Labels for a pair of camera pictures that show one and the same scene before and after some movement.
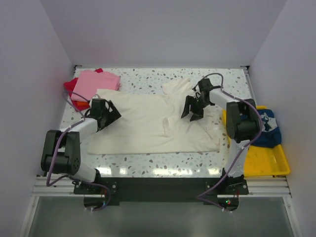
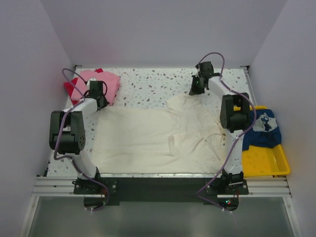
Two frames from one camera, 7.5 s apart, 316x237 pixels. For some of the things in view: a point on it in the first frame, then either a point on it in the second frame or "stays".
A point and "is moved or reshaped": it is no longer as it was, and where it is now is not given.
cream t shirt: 151,123 is moved or reshaped
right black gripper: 197,114 -> 194,91
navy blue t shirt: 271,136 stays
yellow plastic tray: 261,161 stays
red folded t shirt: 69,85 stays
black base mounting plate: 207,190 stays
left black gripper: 113,115 -> 105,101
